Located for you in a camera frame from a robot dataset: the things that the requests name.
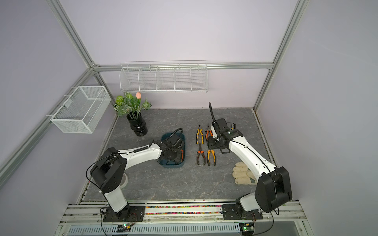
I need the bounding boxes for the white wire wall shelf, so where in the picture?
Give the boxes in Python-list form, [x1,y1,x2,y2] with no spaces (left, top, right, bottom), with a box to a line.
[119,61,209,93]

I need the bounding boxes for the masking tape roll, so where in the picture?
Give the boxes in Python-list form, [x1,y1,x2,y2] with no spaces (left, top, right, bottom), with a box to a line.
[120,173,129,189]

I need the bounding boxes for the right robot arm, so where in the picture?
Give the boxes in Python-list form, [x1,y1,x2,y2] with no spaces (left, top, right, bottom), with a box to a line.
[208,119,292,213]

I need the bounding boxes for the yellow long nose pliers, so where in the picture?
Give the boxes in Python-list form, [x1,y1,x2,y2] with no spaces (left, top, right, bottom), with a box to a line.
[206,149,217,166]

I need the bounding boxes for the grey orange Greener pliers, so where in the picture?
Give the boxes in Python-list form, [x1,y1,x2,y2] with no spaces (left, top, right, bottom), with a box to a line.
[205,125,213,141]

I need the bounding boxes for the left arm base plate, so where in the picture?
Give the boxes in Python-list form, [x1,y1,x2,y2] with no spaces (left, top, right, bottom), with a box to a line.
[100,206,146,222]

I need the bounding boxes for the teal plastic storage box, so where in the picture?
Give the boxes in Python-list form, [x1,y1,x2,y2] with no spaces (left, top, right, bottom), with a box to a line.
[158,132,186,169]

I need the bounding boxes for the orange black pliers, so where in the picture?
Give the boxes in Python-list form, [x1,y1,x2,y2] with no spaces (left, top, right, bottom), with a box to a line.
[196,143,206,165]

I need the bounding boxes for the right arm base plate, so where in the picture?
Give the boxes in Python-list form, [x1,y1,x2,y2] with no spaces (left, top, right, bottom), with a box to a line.
[220,204,263,221]

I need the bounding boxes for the black vase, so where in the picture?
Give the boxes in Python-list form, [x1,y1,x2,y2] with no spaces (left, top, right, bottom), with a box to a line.
[127,113,148,137]

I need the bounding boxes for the yellow grey pliers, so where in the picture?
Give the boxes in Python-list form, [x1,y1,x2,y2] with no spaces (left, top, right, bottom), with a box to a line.
[196,124,204,144]

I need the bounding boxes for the beige work glove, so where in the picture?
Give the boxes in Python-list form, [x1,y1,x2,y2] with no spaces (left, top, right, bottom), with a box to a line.
[232,162,258,185]

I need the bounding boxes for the aluminium front rail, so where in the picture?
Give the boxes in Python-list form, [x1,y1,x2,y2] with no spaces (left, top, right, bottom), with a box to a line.
[59,199,308,225]

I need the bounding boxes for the white mesh basket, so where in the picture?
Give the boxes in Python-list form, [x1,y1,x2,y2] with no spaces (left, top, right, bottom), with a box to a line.
[50,86,111,134]

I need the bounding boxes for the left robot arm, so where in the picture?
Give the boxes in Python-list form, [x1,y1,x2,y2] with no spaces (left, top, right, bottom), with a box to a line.
[90,134,185,213]

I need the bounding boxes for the green artificial plant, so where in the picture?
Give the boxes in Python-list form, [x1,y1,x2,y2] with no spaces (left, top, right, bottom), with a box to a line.
[113,92,152,120]

